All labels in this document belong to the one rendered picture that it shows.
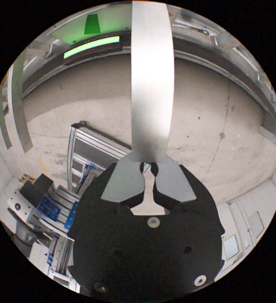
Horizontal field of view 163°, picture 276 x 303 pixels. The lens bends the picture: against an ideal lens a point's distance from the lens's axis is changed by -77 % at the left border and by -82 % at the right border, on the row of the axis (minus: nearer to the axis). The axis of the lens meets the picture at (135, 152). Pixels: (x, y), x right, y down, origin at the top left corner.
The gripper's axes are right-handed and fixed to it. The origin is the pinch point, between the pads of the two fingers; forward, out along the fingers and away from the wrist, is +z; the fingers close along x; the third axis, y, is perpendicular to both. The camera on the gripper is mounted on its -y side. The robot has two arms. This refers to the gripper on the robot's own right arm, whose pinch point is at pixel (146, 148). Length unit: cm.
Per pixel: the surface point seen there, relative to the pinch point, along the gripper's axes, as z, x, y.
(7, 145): -1.6, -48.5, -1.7
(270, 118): 63, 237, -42
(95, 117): 83, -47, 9
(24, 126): -1.1, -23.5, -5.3
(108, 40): 11.9, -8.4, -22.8
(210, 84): 82, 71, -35
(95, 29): 8.8, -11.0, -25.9
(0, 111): -1, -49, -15
